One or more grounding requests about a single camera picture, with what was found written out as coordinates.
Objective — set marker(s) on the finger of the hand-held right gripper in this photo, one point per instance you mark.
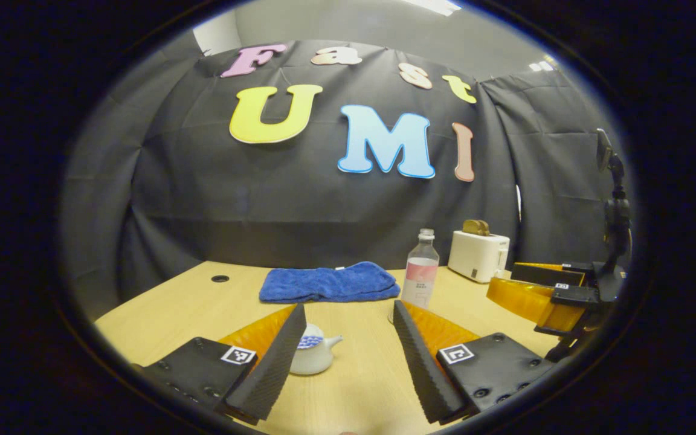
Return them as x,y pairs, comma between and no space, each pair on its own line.
547,275
574,295

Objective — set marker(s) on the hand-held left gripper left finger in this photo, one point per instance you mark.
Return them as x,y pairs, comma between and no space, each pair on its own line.
269,368

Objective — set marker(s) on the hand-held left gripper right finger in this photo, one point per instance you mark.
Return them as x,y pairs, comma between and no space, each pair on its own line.
423,368

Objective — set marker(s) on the white ceramic teacup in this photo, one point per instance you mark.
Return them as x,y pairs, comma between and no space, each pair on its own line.
315,362

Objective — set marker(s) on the white teacup lid blue pattern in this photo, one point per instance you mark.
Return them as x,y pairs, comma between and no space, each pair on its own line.
310,341

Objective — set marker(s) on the clear water bottle pink label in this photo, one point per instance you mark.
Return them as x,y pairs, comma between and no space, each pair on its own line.
419,278

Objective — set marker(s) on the white toaster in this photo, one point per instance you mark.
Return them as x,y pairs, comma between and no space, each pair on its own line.
475,257

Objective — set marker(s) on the brown bread slice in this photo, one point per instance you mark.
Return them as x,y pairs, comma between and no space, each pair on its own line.
476,228

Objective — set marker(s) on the black tripod stand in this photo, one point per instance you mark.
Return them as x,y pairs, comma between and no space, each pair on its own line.
617,217

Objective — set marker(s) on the blue towel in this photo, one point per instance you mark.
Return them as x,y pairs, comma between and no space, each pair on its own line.
330,284

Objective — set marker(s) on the black backdrop cloth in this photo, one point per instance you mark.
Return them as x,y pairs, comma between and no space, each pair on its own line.
203,193

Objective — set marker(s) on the ceiling light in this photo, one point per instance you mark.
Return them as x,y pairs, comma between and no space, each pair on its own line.
438,6
542,65

